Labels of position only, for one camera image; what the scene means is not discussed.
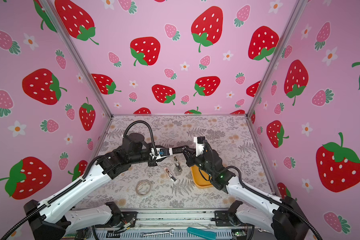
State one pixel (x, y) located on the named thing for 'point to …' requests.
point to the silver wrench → (142, 234)
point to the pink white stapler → (170, 175)
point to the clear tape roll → (143, 187)
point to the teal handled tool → (202, 232)
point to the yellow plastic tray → (201, 179)
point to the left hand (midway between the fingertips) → (168, 148)
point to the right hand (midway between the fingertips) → (182, 148)
